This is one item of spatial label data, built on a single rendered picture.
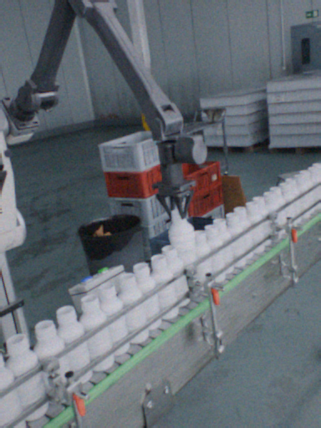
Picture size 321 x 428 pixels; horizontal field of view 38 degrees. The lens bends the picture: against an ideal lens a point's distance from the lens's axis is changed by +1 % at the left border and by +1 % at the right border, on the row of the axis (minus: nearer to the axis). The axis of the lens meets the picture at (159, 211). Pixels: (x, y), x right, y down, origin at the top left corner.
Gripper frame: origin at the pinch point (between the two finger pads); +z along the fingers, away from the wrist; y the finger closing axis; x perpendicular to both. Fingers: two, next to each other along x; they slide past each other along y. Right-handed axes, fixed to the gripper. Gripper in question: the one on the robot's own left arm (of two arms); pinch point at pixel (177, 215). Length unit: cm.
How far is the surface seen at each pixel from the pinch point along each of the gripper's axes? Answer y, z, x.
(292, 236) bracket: -12.1, 19.0, -40.5
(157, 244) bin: 48, 31, -41
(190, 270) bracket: -6.7, 12.5, 5.6
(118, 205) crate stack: 200, 63, -160
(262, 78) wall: 533, 18, -1015
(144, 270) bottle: -2.3, 8.1, 17.7
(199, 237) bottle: -2.4, 8.0, -5.3
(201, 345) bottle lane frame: -6.6, 35.0, 4.7
